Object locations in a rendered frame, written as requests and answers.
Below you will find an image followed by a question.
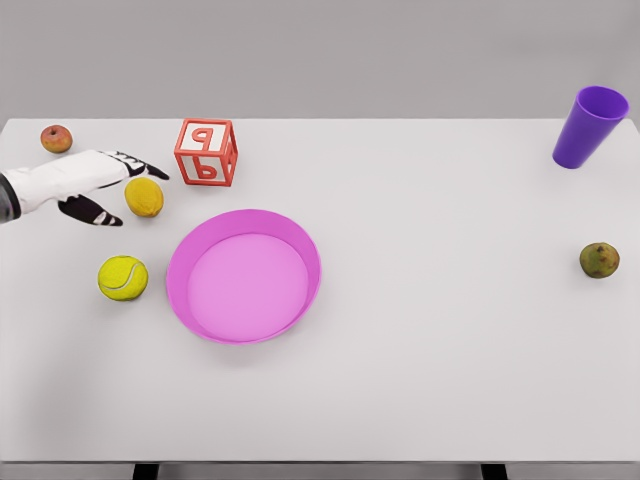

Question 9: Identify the yellow tennis ball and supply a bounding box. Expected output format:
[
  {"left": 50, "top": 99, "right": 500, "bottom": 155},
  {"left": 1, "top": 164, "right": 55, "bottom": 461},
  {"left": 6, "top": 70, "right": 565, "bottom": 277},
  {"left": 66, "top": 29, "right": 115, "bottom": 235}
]
[{"left": 97, "top": 255, "right": 150, "bottom": 303}]

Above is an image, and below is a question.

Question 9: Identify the pink plate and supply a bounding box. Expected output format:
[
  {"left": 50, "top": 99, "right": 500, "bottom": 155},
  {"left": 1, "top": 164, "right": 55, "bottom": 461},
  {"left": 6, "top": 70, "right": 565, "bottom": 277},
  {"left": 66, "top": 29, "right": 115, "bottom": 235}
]
[{"left": 165, "top": 208, "right": 323, "bottom": 345}]

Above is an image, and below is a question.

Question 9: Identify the yellow lemon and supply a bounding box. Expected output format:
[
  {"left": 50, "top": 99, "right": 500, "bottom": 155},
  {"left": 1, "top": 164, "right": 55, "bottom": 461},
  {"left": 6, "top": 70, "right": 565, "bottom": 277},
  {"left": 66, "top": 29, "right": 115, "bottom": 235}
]
[{"left": 123, "top": 176, "right": 165, "bottom": 220}]

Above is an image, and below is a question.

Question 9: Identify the green brown pear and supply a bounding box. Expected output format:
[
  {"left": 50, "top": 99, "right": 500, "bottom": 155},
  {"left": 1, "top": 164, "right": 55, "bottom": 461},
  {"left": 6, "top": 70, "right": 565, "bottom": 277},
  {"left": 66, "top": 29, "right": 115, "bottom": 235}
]
[{"left": 579, "top": 241, "right": 621, "bottom": 278}]

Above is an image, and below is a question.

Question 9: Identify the red apple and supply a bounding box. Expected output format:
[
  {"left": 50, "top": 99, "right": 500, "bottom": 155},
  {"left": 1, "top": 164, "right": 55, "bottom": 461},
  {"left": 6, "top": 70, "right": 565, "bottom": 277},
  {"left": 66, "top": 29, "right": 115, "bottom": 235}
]
[{"left": 40, "top": 124, "right": 74, "bottom": 155}]

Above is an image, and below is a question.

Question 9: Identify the purple cup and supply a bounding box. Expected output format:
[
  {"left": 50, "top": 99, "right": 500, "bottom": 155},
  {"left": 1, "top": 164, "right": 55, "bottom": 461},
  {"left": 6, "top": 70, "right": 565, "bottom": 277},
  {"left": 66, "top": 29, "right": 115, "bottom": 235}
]
[{"left": 551, "top": 85, "right": 631, "bottom": 171}]

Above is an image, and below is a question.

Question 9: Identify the red letter block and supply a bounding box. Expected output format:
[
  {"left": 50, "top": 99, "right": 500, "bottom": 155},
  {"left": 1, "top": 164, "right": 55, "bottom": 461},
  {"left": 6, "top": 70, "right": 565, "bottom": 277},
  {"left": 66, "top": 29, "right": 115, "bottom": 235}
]
[{"left": 173, "top": 117, "right": 239, "bottom": 188}]

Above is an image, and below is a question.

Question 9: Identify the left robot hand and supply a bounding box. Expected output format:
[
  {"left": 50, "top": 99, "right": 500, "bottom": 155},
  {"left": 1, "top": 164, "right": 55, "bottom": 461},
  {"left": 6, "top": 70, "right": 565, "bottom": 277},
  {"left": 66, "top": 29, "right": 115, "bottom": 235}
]
[{"left": 45, "top": 149, "right": 171, "bottom": 228}]

